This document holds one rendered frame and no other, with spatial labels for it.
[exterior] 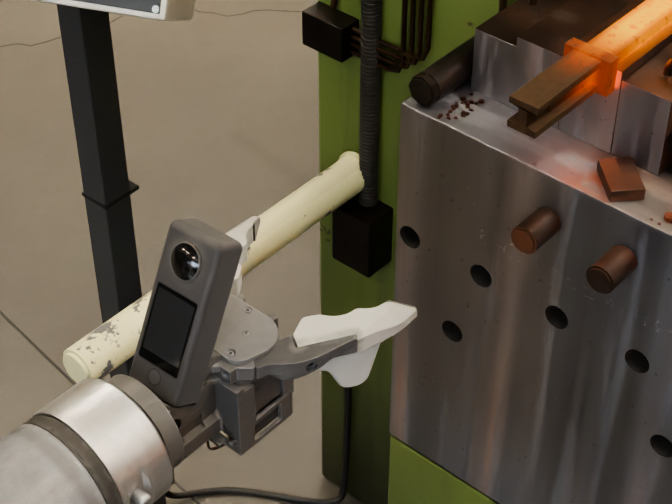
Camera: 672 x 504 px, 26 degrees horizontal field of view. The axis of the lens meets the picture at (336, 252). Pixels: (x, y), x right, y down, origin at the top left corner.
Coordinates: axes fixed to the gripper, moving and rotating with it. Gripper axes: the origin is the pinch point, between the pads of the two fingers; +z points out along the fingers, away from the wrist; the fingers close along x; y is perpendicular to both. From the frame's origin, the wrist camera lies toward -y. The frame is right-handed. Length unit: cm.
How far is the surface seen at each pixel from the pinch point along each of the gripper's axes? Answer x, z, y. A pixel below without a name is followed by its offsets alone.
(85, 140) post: -58, 23, 31
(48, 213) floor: -123, 61, 100
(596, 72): 1.1, 31.5, 0.0
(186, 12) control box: -38.8, 22.5, 6.2
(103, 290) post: -59, 23, 54
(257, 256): -35, 27, 37
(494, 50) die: -10.1, 33.0, 3.3
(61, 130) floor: -141, 79, 100
